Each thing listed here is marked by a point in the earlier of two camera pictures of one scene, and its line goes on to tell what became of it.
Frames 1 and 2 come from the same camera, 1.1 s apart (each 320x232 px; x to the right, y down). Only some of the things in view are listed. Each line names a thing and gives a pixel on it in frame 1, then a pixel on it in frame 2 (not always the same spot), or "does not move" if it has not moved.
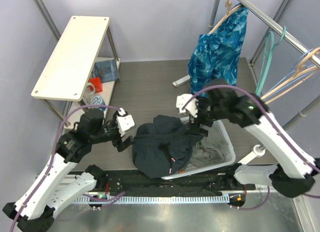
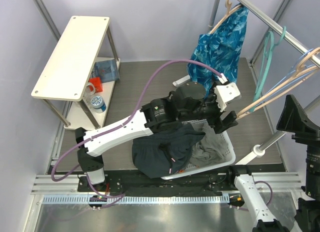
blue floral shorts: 215,55 does not move
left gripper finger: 121,145 → 227,121
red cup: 97,84 does not move
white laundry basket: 218,127 does not move
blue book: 107,71 does not move
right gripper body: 206,112 → 313,138
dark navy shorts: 162,148 does not move
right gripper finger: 195,128 → 294,119
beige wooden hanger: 228,5 does not move
